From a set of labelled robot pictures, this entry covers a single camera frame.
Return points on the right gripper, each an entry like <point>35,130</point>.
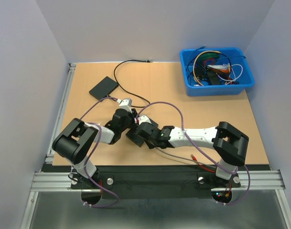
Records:
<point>150,145</point>

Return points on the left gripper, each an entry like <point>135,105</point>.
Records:
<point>132,115</point>

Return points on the black network switch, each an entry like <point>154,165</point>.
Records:
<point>132,136</point>
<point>104,88</point>

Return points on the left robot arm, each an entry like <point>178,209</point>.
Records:
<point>74,142</point>

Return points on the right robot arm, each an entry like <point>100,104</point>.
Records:
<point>230,143</point>

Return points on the blue plastic bin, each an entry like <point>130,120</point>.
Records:
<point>221,71</point>

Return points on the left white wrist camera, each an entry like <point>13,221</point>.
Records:
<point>125,104</point>

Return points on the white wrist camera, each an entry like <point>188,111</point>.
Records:
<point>125,104</point>
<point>142,119</point>

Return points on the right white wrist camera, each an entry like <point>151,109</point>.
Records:
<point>142,119</point>

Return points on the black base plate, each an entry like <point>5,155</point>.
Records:
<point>153,182</point>

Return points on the aluminium frame rail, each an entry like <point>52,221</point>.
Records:
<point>59,182</point>

